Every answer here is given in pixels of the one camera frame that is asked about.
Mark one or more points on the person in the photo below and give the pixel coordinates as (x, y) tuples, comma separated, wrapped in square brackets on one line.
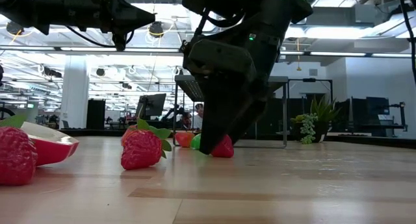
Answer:
[(198, 120)]

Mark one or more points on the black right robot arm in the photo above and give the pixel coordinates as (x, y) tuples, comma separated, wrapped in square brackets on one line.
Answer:
[(260, 3)]

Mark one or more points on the grey perforated metal stand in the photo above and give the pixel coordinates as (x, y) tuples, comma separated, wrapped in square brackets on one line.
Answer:
[(191, 87)]

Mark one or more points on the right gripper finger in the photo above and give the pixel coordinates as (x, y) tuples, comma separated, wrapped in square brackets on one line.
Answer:
[(253, 113), (217, 120)]

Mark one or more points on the red toy strawberry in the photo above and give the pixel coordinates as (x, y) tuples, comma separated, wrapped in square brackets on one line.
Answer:
[(226, 149), (141, 151), (16, 156)]

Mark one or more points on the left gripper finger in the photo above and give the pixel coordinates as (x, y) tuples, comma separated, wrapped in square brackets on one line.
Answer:
[(119, 42), (139, 19)]

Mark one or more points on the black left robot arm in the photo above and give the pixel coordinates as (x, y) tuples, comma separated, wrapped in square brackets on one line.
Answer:
[(48, 6)]

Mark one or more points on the potted succulent plant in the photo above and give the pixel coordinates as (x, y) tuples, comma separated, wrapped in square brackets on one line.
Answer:
[(308, 123)]

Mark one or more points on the black background gantry frame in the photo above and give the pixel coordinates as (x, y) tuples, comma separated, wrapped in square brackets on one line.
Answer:
[(308, 80)]

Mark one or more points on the background workstation desk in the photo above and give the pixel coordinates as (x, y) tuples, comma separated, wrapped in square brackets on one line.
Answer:
[(377, 107)]

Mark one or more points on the black ceiling lamp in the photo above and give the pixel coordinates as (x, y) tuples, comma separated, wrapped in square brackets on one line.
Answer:
[(156, 30), (14, 28)]

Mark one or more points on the black background cabinet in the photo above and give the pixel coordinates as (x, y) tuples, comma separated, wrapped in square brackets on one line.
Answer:
[(96, 115)]

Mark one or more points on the white building column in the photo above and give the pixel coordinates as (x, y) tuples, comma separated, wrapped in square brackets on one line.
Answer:
[(74, 94)]

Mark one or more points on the black background monitor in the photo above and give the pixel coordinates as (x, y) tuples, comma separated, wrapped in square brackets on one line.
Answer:
[(152, 105)]

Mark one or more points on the toy apple half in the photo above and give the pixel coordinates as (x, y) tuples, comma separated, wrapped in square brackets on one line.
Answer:
[(55, 152)]

